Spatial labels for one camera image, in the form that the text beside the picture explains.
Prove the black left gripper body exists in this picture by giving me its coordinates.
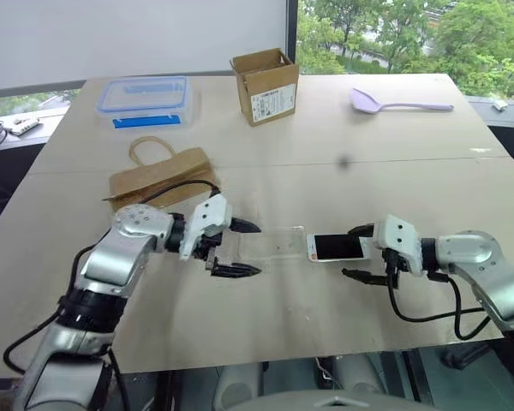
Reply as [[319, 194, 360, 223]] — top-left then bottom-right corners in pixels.
[[191, 217, 237, 276]]

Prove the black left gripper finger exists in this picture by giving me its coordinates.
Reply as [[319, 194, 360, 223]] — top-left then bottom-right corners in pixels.
[[212, 259, 263, 279], [232, 217, 263, 235]]

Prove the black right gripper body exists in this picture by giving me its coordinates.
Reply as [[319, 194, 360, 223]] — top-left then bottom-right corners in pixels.
[[380, 247, 412, 289]]

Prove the white smartphone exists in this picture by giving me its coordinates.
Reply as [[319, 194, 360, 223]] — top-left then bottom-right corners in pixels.
[[305, 232, 372, 263]]

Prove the clear plastic phone case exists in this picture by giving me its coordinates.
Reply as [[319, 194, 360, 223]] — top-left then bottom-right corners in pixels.
[[219, 224, 310, 269]]

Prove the brown paper bag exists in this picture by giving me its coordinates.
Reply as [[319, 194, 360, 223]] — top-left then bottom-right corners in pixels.
[[101, 135, 222, 213]]

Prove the grey rounded shape under table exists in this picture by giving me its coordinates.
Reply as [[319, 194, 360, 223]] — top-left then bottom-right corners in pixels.
[[332, 354, 387, 396], [217, 362, 267, 410]]

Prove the purple plastic spatula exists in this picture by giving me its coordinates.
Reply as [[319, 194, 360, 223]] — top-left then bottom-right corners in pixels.
[[350, 86, 456, 116]]

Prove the open cardboard box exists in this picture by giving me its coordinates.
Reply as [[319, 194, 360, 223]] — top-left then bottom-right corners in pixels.
[[230, 47, 302, 128]]

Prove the clear container with blue lid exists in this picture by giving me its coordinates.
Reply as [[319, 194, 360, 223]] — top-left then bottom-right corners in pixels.
[[95, 75, 197, 134]]

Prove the white roller blind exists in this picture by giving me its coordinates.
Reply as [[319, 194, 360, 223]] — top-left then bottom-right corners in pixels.
[[0, 0, 289, 93]]

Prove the white power strip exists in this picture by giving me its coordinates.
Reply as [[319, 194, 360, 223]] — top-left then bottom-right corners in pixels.
[[3, 116, 42, 137]]

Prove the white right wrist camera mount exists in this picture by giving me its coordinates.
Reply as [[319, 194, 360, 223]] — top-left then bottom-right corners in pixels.
[[371, 214, 426, 276]]

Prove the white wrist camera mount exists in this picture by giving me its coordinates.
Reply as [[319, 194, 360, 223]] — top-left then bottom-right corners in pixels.
[[179, 194, 234, 262], [371, 214, 426, 276]]

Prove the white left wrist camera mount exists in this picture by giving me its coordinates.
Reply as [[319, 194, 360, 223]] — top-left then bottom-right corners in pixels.
[[179, 194, 234, 262]]

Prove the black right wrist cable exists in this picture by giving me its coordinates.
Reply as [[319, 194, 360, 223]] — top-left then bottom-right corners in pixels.
[[385, 252, 494, 342]]

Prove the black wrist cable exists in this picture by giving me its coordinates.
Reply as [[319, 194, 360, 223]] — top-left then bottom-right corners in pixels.
[[385, 252, 494, 342], [134, 179, 222, 207]]

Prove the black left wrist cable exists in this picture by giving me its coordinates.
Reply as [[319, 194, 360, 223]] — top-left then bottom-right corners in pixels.
[[134, 179, 222, 207]]

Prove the black window frame post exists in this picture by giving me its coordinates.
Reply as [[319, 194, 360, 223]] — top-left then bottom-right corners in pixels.
[[284, 0, 300, 76]]

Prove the black left shoulder cable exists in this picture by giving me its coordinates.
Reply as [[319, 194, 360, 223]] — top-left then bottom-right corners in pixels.
[[3, 246, 132, 411]]

